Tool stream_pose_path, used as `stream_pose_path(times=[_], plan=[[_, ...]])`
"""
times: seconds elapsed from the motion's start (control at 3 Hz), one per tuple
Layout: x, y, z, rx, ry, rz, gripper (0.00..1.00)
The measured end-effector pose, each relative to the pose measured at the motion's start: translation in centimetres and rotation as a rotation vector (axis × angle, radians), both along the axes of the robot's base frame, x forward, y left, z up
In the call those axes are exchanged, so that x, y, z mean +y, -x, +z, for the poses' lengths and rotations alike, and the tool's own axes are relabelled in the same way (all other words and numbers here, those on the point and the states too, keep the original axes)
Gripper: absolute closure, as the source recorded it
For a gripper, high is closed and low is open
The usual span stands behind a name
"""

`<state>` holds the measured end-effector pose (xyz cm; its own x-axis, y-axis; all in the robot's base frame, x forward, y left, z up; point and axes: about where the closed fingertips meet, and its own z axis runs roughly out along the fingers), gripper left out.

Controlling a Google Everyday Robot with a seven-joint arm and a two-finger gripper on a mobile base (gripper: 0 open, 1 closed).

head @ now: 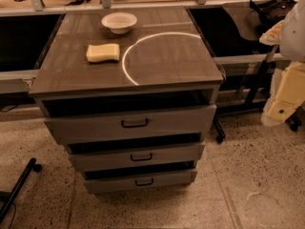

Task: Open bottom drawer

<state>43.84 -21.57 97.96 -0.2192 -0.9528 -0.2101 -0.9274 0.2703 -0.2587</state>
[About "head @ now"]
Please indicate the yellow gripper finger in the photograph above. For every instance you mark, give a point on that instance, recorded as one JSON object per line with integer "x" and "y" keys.
{"x": 287, "y": 94}
{"x": 273, "y": 35}

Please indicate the grey bottom drawer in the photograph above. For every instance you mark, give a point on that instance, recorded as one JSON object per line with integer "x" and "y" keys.
{"x": 117, "y": 184}

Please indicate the grey drawer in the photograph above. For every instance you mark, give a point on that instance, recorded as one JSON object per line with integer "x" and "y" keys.
{"x": 117, "y": 184}
{"x": 128, "y": 125}
{"x": 137, "y": 157}

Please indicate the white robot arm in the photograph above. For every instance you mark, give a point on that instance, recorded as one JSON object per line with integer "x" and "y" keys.
{"x": 292, "y": 43}

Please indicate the grey top drawer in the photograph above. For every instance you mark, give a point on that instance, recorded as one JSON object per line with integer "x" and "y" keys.
{"x": 128, "y": 125}

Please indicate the grey middle drawer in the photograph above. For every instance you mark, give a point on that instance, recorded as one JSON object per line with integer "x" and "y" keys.
{"x": 137, "y": 157}

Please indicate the grey three-drawer cabinet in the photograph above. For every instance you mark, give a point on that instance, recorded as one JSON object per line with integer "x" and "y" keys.
{"x": 163, "y": 64}

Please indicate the black VR headset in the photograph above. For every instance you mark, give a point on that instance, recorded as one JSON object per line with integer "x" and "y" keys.
{"x": 273, "y": 11}

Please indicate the black rolling side table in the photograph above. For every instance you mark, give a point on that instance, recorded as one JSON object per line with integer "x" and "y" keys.
{"x": 251, "y": 62}

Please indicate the white bowl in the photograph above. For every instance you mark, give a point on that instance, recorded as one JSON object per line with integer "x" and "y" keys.
{"x": 119, "y": 22}

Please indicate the yellow sponge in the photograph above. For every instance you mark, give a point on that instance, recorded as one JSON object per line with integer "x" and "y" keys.
{"x": 99, "y": 53}

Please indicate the black stand leg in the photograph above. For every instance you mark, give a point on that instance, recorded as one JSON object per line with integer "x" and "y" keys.
{"x": 7, "y": 198}

